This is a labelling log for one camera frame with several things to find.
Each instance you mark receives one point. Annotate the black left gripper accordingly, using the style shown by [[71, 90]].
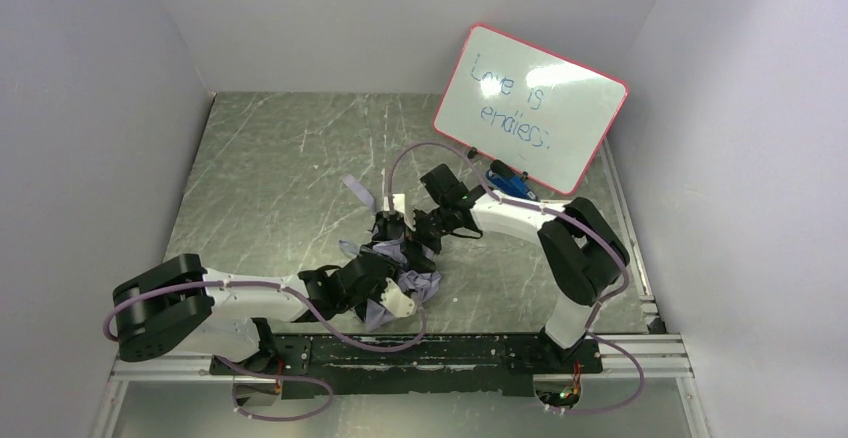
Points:
[[395, 274]]

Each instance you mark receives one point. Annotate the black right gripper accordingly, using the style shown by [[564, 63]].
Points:
[[403, 231]]

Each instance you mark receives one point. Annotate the lilac folding umbrella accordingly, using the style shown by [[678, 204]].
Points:
[[404, 269]]

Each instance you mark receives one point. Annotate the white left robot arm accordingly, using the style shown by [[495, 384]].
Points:
[[181, 305]]

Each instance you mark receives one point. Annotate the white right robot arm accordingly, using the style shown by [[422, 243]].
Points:
[[587, 259]]

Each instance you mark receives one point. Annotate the blue black stapler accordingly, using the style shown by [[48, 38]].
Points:
[[509, 182]]

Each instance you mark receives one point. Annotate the red framed whiteboard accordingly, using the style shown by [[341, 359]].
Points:
[[537, 112]]

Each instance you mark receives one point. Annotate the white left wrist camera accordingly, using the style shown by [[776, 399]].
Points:
[[396, 302]]

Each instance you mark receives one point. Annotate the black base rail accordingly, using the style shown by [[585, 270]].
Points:
[[507, 363]]

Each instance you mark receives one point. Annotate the aluminium frame rail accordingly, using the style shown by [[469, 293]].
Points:
[[280, 328]]

